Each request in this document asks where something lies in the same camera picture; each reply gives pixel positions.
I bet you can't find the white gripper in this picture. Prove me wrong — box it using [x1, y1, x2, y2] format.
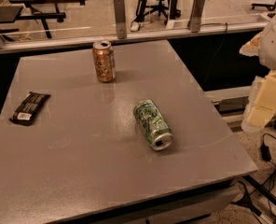
[239, 33, 276, 132]

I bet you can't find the green soda can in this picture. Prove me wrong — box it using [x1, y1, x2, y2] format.
[133, 100, 173, 151]

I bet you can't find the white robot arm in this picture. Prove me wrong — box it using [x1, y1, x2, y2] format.
[240, 14, 276, 133]

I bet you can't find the orange soda can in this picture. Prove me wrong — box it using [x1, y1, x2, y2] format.
[92, 41, 116, 82]

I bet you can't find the black office chair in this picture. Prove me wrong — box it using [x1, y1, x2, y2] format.
[134, 0, 181, 23]

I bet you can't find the black tripod stand leg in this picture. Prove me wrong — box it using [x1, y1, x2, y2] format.
[233, 168, 276, 217]

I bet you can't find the black snack bar wrapper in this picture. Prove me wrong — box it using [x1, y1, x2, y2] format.
[9, 91, 50, 126]

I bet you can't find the black bench table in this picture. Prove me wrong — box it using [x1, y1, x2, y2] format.
[0, 0, 88, 38]

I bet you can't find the metal bracket right post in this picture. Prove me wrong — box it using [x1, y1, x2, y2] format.
[187, 0, 205, 33]

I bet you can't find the black power adapter with cable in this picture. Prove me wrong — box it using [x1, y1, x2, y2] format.
[260, 133, 276, 161]

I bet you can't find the metal bracket middle post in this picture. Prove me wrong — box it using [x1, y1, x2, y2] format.
[114, 0, 127, 39]

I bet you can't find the metal rail frame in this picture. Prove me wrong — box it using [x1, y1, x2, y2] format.
[0, 21, 269, 56]

